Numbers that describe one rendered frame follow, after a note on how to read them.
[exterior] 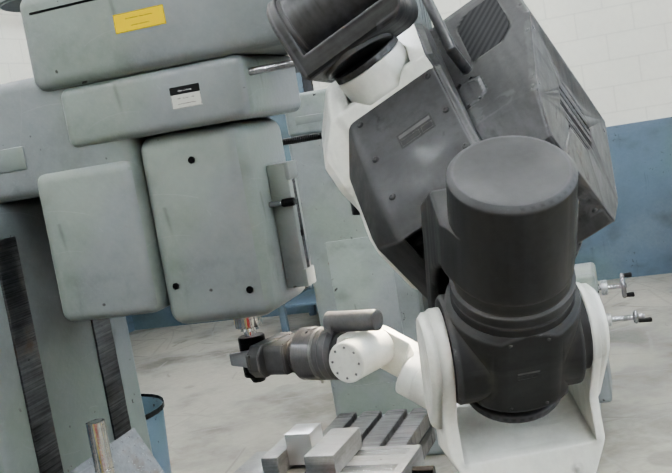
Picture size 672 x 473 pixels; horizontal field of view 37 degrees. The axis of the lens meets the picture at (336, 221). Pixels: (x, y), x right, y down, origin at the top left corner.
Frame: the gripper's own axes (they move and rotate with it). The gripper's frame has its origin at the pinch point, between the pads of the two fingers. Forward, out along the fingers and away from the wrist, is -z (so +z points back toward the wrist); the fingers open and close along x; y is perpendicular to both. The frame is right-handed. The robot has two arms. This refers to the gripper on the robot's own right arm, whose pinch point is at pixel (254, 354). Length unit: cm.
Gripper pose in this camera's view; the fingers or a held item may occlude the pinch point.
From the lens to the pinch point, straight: 175.1
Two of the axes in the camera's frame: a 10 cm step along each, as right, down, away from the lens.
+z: 8.3, -0.9, -5.6
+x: -5.4, 1.7, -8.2
